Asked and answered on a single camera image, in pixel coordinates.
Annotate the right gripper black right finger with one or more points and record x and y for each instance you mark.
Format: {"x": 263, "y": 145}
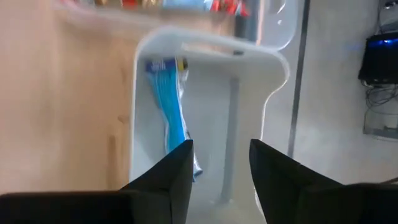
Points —
{"x": 326, "y": 205}

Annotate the white plastic bin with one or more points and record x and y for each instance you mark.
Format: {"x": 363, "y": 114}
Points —
{"x": 211, "y": 109}

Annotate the grey box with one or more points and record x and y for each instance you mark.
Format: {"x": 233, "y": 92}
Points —
{"x": 379, "y": 124}

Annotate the red wrapped granola bar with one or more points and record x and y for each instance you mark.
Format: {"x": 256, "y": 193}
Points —
{"x": 129, "y": 2}

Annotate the clear plastic bin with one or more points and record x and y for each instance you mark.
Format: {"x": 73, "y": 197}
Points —
{"x": 280, "y": 18}

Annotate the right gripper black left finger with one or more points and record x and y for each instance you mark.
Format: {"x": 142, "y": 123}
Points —
{"x": 93, "y": 208}

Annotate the black computer with blue light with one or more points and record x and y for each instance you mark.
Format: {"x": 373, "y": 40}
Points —
{"x": 379, "y": 59}

